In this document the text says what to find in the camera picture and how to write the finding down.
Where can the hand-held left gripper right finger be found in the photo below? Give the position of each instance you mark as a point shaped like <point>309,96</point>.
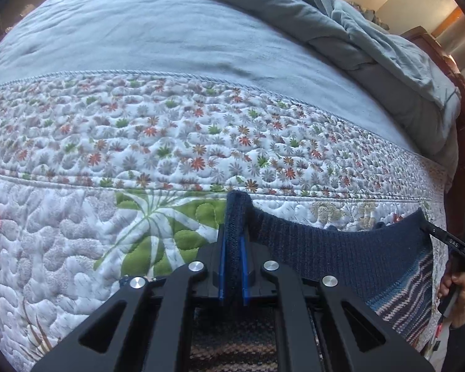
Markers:
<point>245,267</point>

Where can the blue striped knitted sweater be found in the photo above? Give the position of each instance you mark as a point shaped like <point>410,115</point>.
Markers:
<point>333,252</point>

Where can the grey-blue duvet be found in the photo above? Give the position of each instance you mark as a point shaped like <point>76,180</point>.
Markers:
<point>372,46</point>

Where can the patterned pillow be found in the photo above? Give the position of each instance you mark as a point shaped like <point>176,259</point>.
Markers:
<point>372,15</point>

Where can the person's right hand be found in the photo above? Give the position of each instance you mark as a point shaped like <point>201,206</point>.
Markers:
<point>463,298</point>

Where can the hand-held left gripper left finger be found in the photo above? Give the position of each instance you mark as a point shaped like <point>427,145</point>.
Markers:
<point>222,263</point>

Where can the floral quilted bedspread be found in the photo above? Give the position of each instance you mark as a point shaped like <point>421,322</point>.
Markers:
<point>139,143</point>

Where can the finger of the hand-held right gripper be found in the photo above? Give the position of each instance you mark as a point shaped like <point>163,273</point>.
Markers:
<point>445,236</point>

